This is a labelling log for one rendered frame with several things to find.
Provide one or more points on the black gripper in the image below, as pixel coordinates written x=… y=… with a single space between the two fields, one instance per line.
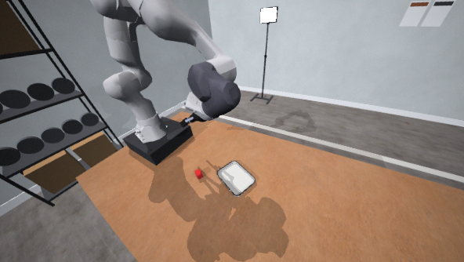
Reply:
x=192 y=118

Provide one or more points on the red block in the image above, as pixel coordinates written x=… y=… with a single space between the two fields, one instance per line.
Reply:
x=198 y=173

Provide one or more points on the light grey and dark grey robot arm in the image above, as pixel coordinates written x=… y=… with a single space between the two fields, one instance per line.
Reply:
x=212 y=92

